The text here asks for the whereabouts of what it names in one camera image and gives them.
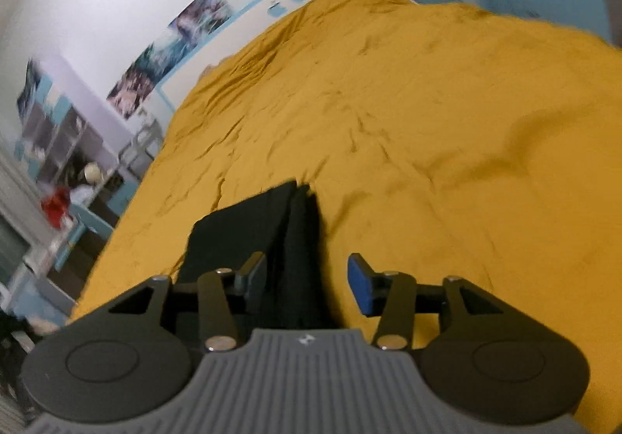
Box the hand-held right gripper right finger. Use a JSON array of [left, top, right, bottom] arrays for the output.
[[347, 253, 513, 351]]

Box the grey metal frame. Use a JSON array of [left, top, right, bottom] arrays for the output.
[[115, 116, 165, 180]]

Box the red object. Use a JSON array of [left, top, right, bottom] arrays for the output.
[[41, 187, 73, 228]]

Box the mustard yellow blanket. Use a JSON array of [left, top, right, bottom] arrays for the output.
[[68, 0, 622, 434]]

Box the black cloth garment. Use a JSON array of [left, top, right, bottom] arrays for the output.
[[177, 179, 351, 332]]

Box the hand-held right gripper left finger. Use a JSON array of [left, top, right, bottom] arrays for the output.
[[108, 252, 268, 352]]

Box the wall poster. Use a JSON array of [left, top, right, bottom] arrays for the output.
[[169, 0, 235, 42], [106, 69, 162, 121], [130, 30, 191, 81]]

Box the cluttered shelf unit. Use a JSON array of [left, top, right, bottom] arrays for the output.
[[14, 56, 134, 221]]

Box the white headboard with blue frame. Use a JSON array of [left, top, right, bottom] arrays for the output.
[[155, 0, 359, 115]]

